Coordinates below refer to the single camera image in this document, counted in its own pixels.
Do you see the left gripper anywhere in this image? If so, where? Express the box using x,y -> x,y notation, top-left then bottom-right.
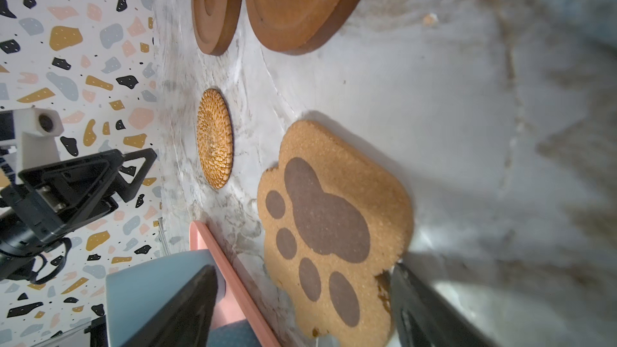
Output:
0,148 -> 158,280

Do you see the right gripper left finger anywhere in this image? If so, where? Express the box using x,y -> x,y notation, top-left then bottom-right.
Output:
123,265 -> 218,346

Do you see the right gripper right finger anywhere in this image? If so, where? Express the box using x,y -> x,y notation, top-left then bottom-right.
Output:
390,263 -> 493,346

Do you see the cork paw coaster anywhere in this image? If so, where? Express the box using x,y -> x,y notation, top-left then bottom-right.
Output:
257,120 -> 414,346

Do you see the pink silicone tray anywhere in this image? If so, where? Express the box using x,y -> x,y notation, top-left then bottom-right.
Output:
190,221 -> 281,346

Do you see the light blue patterned mug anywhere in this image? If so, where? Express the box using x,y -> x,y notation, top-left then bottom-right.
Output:
105,250 -> 260,346

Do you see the woven rattan coaster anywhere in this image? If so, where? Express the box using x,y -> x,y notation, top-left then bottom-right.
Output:
196,88 -> 234,190

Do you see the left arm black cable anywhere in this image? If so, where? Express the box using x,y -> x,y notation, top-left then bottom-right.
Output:
0,237 -> 73,286

